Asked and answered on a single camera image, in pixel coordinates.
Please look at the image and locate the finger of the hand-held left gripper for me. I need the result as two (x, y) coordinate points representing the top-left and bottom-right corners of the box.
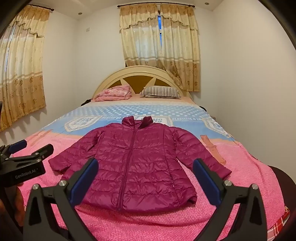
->
(0, 139), (28, 158)
(12, 144), (54, 161)

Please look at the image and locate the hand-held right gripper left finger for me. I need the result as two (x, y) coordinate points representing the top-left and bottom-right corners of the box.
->
(23, 158), (99, 241)

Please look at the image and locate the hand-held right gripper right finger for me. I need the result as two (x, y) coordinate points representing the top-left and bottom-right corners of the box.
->
(193, 159), (275, 241)

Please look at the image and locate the magenta puffer jacket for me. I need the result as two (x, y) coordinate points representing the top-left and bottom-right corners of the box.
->
(48, 116), (232, 212)

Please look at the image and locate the person's left forearm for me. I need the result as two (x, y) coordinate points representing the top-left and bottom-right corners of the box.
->
(0, 183), (25, 229)

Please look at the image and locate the blue and pink printed blanket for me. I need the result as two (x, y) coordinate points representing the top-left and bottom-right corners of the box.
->
(11, 96), (291, 241)

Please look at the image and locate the beige floral curtain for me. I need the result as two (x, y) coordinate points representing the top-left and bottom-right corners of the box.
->
(119, 3), (201, 92)
(0, 5), (50, 132)

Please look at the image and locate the dark rounded furniture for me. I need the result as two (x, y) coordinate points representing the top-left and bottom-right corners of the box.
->
(269, 165), (296, 210)

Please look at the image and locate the red plaid cloth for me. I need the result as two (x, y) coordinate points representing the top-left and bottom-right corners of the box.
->
(267, 207), (291, 238)

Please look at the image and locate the folded pink quilt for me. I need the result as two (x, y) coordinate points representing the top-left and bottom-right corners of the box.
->
(93, 85), (132, 102)

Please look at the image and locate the striped pillow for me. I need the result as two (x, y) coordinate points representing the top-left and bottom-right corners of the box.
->
(140, 86), (182, 99)

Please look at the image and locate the cream wooden headboard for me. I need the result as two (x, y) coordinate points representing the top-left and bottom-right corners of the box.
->
(92, 65), (193, 100)

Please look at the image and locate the dark curtain rod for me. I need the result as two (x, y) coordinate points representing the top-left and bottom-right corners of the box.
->
(28, 4), (54, 11)
(117, 1), (200, 8)

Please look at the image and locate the window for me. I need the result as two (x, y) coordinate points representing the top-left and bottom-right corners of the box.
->
(158, 14), (163, 50)

